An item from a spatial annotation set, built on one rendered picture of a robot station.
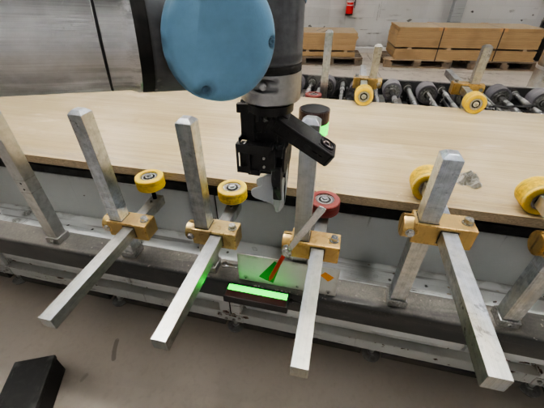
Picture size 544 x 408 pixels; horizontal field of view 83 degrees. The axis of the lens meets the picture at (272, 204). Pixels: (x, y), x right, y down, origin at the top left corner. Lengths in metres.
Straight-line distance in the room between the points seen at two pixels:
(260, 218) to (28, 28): 0.83
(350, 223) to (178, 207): 0.57
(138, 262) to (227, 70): 0.79
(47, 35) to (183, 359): 1.43
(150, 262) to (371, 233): 0.66
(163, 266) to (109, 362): 0.81
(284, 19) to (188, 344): 1.42
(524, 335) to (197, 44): 0.90
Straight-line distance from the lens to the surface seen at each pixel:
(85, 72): 0.26
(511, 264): 1.13
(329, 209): 0.77
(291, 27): 0.44
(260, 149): 0.49
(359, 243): 1.00
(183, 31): 0.24
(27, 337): 1.95
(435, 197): 0.65
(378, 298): 0.86
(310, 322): 0.60
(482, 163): 1.15
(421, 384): 1.60
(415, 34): 6.65
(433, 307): 0.90
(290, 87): 0.45
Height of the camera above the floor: 1.36
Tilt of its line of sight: 37 degrees down
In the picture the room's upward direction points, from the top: straight up
